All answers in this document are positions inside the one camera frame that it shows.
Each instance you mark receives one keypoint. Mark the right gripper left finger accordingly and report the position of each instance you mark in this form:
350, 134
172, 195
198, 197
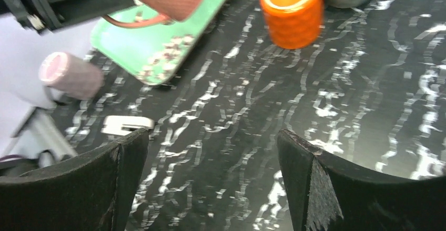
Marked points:
91, 191

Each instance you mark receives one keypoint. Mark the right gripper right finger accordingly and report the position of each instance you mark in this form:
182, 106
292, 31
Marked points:
327, 192

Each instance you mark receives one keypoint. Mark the green floral serving tray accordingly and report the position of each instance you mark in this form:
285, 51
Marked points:
154, 54

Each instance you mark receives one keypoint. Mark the white black small device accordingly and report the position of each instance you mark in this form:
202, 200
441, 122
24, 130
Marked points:
123, 125

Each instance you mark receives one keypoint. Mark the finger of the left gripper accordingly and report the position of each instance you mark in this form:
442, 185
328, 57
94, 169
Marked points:
42, 15

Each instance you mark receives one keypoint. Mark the orange upside-down mug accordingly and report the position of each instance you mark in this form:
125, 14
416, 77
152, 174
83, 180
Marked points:
293, 24

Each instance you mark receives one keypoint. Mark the pinkish mug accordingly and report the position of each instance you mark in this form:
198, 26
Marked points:
71, 75

